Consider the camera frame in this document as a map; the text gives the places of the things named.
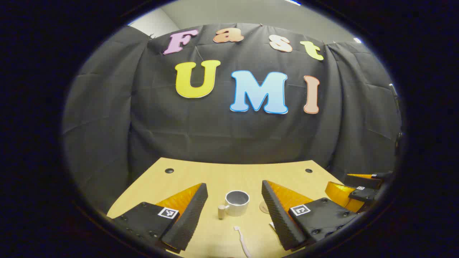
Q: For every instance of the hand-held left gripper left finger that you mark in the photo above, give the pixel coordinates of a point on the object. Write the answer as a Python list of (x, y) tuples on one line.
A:
[(188, 218)]

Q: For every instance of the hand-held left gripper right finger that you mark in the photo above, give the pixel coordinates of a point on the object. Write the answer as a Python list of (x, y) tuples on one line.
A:
[(278, 218)]

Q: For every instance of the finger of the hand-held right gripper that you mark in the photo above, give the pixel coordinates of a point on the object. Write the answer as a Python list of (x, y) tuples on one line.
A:
[(362, 181), (364, 195)]

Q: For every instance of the round cork coaster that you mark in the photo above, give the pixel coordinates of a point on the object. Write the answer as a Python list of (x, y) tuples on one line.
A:
[(263, 208)]

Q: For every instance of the white cup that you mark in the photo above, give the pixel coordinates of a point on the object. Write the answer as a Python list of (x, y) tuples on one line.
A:
[(238, 208)]

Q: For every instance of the white toothbrush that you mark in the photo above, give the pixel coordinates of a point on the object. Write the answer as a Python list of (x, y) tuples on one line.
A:
[(242, 240)]

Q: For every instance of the light wooden desktop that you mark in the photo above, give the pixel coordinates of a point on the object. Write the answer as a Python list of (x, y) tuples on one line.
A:
[(222, 179)]

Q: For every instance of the black backdrop cloth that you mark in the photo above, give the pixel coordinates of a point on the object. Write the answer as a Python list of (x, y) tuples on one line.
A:
[(215, 136)]

